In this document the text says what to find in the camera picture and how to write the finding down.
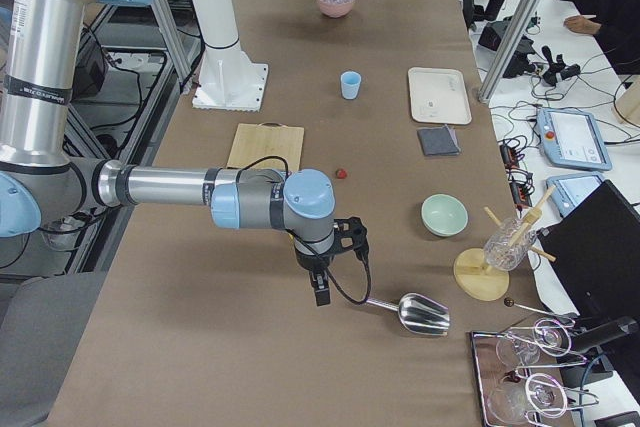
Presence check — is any metal ice scoop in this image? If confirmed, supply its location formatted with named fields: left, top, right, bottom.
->
left=366, top=293, right=451, bottom=337

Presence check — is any light blue plastic cup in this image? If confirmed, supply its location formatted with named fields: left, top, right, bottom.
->
left=340, top=71, right=362, bottom=100

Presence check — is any mint green bowl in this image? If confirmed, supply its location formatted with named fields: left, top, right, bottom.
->
left=421, top=193, right=469, bottom=237

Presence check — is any wooden cutting board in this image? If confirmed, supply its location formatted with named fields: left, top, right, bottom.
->
left=227, top=123, right=305, bottom=172

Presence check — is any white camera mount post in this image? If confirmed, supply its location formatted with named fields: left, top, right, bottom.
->
left=192, top=0, right=268, bottom=112

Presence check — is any cream rabbit tray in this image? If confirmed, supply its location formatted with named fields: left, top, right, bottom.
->
left=408, top=67, right=472, bottom=125

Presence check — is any blue teach pendant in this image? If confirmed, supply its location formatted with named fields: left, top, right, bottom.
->
left=536, top=108, right=613, bottom=172
left=545, top=172, right=605, bottom=217

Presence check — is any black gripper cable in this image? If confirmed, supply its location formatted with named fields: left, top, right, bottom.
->
left=319, top=231, right=374, bottom=306

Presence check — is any grey folded cloth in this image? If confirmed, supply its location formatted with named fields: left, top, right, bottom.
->
left=417, top=125, right=461, bottom=157

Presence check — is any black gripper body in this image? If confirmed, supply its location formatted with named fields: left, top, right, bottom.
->
left=294, top=244, right=334, bottom=277

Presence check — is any metal tray with rack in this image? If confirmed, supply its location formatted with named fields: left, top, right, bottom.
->
left=469, top=316, right=599, bottom=426

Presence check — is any aluminium frame post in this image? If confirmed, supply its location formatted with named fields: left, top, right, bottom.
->
left=478, top=0, right=540, bottom=104

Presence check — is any clear patterned glass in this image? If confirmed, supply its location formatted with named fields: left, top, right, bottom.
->
left=483, top=218, right=536, bottom=272

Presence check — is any wooden glass drying stand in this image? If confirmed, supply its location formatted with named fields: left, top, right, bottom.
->
left=454, top=187, right=556, bottom=301

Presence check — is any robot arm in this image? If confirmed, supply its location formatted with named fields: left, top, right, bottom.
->
left=1, top=0, right=338, bottom=305

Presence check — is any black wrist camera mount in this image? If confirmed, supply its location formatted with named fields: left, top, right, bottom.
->
left=331, top=217, right=369, bottom=258

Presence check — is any black monitor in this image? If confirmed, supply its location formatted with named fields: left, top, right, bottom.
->
left=538, top=180, right=639, bottom=320

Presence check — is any wine glass on rack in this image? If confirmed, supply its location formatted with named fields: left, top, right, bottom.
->
left=495, top=318, right=571, bottom=368
left=487, top=373, right=568, bottom=426

